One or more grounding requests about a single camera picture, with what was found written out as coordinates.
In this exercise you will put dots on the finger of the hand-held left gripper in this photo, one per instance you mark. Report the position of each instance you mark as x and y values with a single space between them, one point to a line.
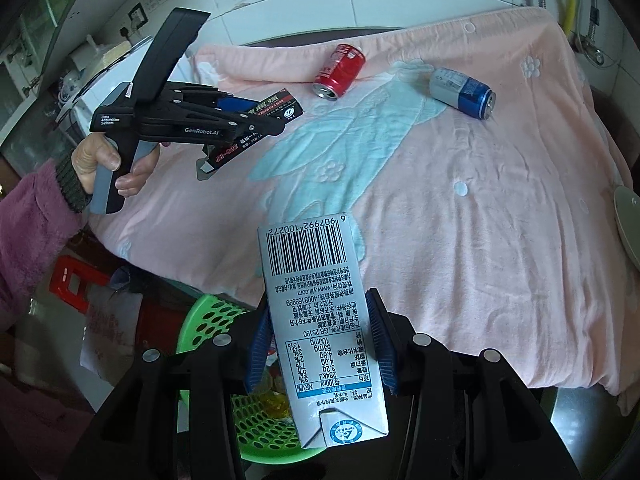
260 126
242 103

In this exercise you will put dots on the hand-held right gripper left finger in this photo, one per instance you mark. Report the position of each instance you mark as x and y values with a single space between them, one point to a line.
260 350

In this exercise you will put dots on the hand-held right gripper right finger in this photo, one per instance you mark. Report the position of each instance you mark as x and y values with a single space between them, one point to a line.
382 345

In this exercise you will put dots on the black and red packet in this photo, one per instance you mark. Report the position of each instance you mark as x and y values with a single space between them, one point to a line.
235 150

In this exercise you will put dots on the yellow candy wrapper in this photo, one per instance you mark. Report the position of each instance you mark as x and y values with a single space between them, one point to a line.
275 405

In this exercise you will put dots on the green plastic mesh basket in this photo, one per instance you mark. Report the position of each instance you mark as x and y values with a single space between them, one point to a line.
210 315

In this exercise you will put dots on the white milk carton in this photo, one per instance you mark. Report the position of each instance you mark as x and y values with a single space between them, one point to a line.
320 310

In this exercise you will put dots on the person's left forearm pink sleeve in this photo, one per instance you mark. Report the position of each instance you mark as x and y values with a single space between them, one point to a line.
30 220

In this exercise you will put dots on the person's left hand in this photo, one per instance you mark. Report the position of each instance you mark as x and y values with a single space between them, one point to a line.
92 157

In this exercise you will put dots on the white appliance with knobs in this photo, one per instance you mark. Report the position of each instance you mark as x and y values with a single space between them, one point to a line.
95 90

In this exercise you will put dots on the red soda can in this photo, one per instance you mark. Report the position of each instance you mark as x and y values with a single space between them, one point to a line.
340 70

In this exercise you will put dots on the pink flower-print blanket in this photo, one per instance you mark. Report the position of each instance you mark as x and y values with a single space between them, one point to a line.
450 235

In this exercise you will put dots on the white bag with red print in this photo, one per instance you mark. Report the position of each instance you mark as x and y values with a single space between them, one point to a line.
107 330

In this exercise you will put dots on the red plastic stool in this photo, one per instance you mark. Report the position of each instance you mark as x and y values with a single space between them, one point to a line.
75 280

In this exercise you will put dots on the blue and silver can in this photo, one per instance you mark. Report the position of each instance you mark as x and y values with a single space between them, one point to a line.
460 91

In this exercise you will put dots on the white plate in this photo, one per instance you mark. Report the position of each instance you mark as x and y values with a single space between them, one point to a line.
627 225

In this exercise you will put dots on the metal pipe valve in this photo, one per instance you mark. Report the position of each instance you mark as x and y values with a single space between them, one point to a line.
592 50

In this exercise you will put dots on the black wall socket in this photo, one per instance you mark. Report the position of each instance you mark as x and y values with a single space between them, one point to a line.
138 16

